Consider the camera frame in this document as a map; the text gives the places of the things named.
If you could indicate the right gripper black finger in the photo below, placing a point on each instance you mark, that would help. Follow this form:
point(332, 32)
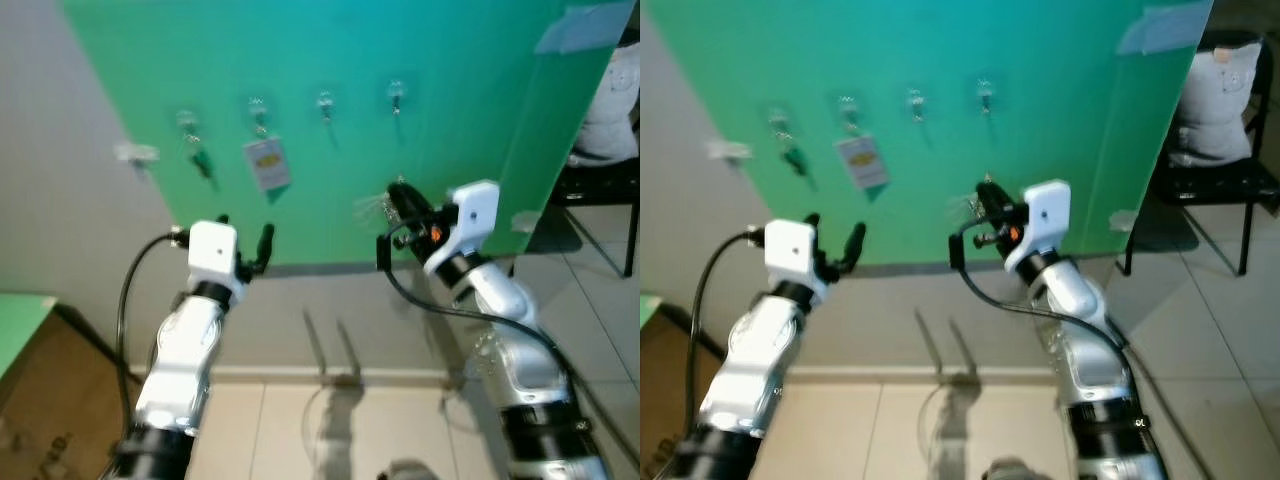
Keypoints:
point(405, 207)
point(1000, 201)
point(418, 203)
point(990, 207)

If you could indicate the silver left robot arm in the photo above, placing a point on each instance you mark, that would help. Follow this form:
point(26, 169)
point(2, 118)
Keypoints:
point(750, 370)
point(180, 370)

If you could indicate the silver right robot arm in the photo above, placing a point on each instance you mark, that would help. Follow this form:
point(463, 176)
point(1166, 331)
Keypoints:
point(1095, 370)
point(520, 370)

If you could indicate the keys with green fob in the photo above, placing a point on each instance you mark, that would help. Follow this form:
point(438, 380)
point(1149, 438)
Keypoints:
point(795, 160)
point(203, 160)

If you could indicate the white card key tag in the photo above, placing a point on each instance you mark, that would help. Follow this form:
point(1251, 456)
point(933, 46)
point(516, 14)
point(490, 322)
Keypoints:
point(268, 165)
point(860, 163)

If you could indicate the white tape piece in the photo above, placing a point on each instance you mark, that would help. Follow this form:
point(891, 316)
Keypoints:
point(1122, 220)
point(725, 150)
point(522, 221)
point(135, 152)

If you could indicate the green board with hooks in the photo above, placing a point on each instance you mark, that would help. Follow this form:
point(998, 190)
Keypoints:
point(350, 60)
point(950, 50)

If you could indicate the black chair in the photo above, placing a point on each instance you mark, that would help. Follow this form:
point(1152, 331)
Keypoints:
point(600, 180)
point(1210, 180)

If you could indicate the white cushion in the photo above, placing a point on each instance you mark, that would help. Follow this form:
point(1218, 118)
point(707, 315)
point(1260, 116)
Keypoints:
point(1215, 100)
point(610, 110)

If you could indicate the brown cardboard box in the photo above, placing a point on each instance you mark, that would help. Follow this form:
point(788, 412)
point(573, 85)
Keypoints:
point(50, 420)
point(665, 420)

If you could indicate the large clear tape piece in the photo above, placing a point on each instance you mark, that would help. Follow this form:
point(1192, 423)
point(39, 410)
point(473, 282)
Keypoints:
point(585, 28)
point(1165, 28)

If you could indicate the silver robot leg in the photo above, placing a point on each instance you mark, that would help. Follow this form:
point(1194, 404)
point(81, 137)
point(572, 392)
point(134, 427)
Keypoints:
point(1015, 470)
point(410, 470)

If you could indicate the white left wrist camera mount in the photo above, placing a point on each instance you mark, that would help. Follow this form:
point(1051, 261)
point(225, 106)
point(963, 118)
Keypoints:
point(790, 250)
point(212, 250)

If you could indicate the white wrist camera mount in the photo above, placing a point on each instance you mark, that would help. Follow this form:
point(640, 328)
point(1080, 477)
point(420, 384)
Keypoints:
point(1045, 210)
point(475, 210)
point(212, 250)
point(790, 250)

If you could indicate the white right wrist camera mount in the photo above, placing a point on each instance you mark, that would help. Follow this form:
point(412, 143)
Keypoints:
point(1045, 210)
point(475, 210)

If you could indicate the clear wall hook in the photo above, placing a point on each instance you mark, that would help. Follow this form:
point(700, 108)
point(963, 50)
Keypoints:
point(985, 92)
point(775, 120)
point(915, 100)
point(186, 120)
point(396, 92)
point(847, 105)
point(325, 100)
point(257, 105)

